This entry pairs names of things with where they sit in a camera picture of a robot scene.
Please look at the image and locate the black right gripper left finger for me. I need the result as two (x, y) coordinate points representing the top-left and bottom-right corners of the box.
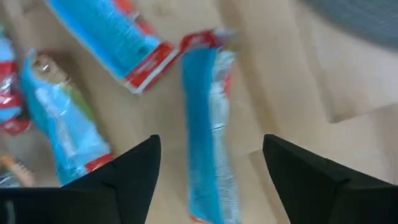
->
(60, 134), (162, 224)

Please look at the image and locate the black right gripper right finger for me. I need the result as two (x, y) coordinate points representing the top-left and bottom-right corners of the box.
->
(262, 134), (398, 224)

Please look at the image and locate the brown granola bar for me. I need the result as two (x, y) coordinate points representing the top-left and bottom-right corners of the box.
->
(0, 154), (35, 188)

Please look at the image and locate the round grey mat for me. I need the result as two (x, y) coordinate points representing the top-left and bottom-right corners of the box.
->
(298, 0), (398, 52)

